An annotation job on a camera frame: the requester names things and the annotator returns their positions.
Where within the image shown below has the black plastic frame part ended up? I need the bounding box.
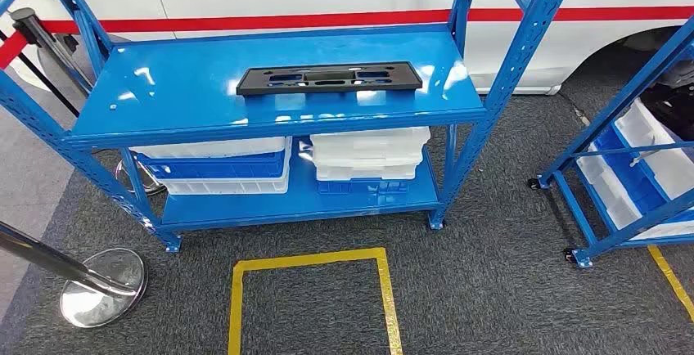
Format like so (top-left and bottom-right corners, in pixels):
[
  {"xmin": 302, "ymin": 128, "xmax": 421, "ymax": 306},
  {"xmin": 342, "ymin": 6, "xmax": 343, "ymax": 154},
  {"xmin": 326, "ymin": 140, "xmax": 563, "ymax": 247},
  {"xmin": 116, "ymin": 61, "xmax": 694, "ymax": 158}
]
[{"xmin": 236, "ymin": 61, "xmax": 423, "ymax": 97}]

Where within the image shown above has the blue metal shelf rack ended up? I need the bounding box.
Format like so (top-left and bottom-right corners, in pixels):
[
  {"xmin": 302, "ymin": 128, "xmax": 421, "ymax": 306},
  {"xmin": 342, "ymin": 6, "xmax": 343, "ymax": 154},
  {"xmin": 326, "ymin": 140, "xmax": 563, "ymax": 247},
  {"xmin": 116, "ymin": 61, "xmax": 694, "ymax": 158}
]
[{"xmin": 0, "ymin": 0, "xmax": 584, "ymax": 254}]

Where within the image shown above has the blue plastic bin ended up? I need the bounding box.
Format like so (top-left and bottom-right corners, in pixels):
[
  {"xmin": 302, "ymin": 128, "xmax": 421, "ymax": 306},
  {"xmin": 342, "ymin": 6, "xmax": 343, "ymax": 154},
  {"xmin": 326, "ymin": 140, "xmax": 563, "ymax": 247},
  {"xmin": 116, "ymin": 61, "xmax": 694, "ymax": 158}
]
[
  {"xmin": 317, "ymin": 178, "xmax": 411, "ymax": 195},
  {"xmin": 593, "ymin": 124, "xmax": 669, "ymax": 216},
  {"xmin": 133, "ymin": 150, "xmax": 289, "ymax": 182}
]

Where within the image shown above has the blue wheeled cart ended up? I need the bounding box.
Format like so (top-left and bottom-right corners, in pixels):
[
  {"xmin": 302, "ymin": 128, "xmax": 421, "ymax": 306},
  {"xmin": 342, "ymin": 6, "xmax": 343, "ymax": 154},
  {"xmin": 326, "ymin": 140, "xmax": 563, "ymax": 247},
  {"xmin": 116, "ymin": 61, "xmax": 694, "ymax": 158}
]
[{"xmin": 528, "ymin": 16, "xmax": 694, "ymax": 270}]

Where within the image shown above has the red barrier belt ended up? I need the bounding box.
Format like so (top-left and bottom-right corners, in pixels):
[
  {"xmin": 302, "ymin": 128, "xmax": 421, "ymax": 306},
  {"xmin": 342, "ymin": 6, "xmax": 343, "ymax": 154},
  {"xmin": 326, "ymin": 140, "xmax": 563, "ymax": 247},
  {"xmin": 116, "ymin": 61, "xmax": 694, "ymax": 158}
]
[{"xmin": 0, "ymin": 31, "xmax": 29, "ymax": 70}]

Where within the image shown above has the chrome stanchion post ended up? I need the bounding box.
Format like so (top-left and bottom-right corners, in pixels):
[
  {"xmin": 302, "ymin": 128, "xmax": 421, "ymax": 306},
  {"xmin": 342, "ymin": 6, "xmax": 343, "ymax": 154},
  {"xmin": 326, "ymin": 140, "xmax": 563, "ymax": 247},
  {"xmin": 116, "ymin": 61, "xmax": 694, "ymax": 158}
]
[{"xmin": 0, "ymin": 220, "xmax": 148, "ymax": 330}]

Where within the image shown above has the black-capped stanchion post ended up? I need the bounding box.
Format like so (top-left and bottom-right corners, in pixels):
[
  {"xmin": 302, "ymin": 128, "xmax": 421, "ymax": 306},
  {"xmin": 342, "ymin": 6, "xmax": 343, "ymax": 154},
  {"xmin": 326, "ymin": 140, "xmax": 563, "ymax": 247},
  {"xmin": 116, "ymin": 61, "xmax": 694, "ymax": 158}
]
[{"xmin": 9, "ymin": 7, "xmax": 166, "ymax": 197}]

